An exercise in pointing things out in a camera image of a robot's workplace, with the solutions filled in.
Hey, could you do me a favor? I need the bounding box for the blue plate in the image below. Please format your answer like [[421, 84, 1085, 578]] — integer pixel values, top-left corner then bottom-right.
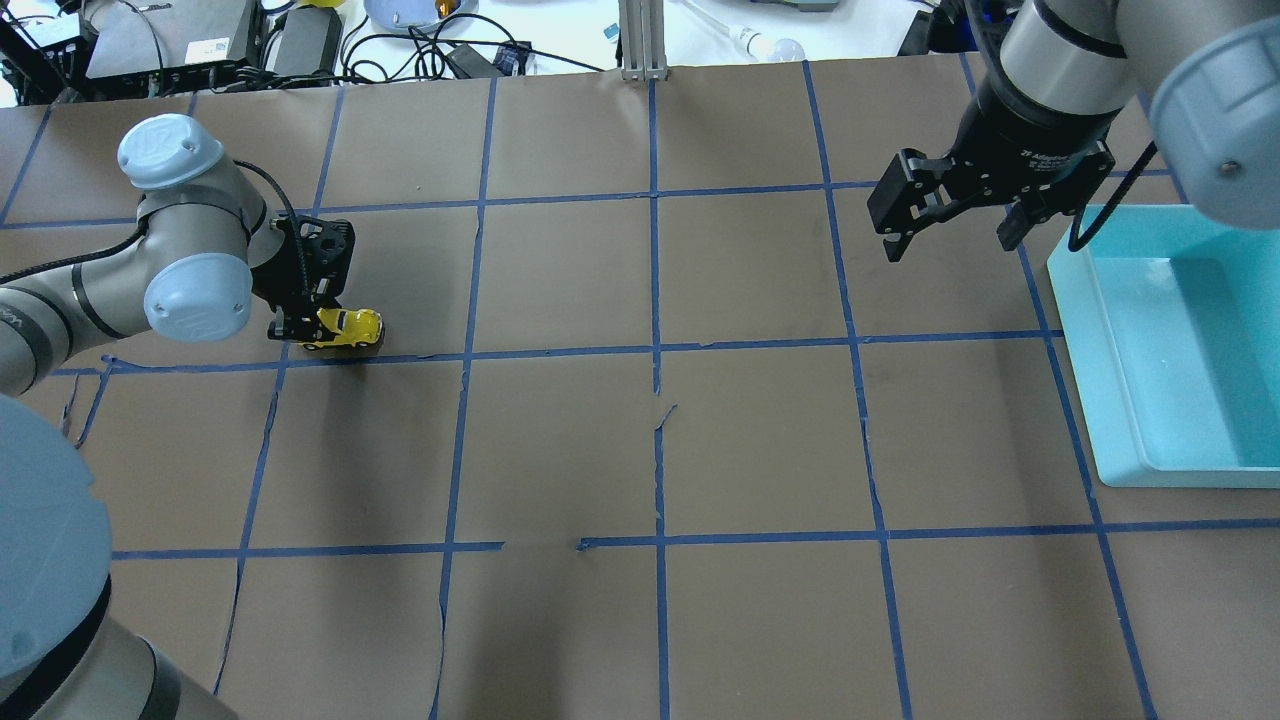
[[362, 0, 477, 35]]

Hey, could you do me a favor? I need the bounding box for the aluminium frame post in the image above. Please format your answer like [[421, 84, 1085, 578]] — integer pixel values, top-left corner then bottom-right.
[[617, 0, 669, 82]]

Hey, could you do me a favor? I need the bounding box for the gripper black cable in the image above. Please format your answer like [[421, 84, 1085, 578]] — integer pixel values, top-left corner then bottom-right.
[[1068, 140, 1161, 252]]

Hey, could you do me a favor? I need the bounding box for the yellow beetle toy car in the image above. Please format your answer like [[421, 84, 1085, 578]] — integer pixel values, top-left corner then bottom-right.
[[302, 307, 384, 351]]

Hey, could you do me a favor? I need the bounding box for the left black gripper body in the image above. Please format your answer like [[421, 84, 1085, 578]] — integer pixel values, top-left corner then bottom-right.
[[252, 214, 356, 322]]

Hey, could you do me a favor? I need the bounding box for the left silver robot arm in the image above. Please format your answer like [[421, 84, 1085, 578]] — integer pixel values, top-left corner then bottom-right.
[[1, 113, 383, 719]]

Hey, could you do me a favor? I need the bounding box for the light bulb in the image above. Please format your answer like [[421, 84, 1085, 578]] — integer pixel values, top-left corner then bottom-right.
[[684, 1, 806, 63]]

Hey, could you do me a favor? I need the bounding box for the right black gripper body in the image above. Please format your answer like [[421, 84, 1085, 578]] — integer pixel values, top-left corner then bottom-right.
[[867, 79, 1117, 234]]

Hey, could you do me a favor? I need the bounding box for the black computer box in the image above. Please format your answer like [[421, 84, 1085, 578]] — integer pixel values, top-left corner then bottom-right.
[[86, 1, 268, 81]]

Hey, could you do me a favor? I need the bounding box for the teal plastic bin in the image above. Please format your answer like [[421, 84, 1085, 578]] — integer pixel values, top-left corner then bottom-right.
[[1047, 205, 1279, 489]]

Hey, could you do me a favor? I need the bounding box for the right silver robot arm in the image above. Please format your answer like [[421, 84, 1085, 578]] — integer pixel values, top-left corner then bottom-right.
[[867, 1, 1279, 263]]

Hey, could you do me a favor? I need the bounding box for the black power adapter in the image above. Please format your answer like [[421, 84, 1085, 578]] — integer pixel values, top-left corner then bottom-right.
[[268, 5, 342, 77]]

